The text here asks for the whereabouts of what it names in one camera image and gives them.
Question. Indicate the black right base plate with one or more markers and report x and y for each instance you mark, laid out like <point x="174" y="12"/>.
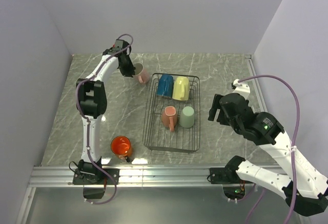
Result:
<point x="219" y="176"/>

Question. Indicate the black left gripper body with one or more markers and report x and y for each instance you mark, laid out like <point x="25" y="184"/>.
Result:
<point x="127" y="68"/>

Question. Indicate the plain pink mug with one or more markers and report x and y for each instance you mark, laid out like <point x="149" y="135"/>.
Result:
<point x="141" y="74"/>

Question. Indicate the pink floral mug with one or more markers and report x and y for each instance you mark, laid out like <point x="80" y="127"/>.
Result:
<point x="169" y="118"/>

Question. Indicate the black wire dish rack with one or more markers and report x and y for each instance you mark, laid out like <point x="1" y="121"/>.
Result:
<point x="155" y="135"/>

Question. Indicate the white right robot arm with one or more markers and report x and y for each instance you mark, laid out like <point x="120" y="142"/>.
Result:
<point x="302" y="186"/>

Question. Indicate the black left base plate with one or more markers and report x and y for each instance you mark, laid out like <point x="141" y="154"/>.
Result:
<point x="112" y="176"/>

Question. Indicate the black box under rail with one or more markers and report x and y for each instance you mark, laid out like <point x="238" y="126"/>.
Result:
<point x="93" y="193"/>

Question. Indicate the yellow mug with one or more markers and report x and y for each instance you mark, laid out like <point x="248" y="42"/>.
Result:
<point x="181" y="89"/>

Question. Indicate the pale green cup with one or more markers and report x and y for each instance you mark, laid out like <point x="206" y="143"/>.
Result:
<point x="187" y="117"/>

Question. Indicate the aluminium mounting rail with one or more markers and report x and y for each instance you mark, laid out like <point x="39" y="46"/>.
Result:
<point x="130" y="176"/>

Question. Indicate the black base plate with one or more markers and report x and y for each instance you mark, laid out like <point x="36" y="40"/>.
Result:
<point x="112" y="176"/>
<point x="219" y="176"/>

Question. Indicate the aluminium side rail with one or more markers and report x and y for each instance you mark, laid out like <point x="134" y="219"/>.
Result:
<point x="256" y="84"/>

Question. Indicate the blue mug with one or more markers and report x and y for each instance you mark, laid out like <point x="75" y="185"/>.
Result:
<point x="165" y="86"/>

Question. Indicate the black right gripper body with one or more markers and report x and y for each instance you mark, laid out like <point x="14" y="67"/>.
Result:
<point x="222" y="117"/>

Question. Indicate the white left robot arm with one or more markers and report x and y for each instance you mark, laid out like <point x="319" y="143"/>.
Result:
<point x="91" y="102"/>

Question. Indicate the orange mug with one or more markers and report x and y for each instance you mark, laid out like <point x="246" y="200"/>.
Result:
<point x="122" y="148"/>

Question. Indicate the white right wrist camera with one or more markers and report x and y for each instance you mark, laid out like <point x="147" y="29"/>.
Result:
<point x="242" y="89"/>

